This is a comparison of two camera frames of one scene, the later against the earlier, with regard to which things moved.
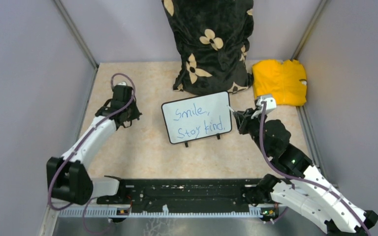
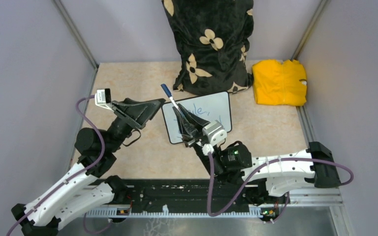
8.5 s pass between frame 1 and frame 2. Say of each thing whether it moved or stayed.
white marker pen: moved
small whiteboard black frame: stayed
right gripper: moved
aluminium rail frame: stayed
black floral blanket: stayed
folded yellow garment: stayed
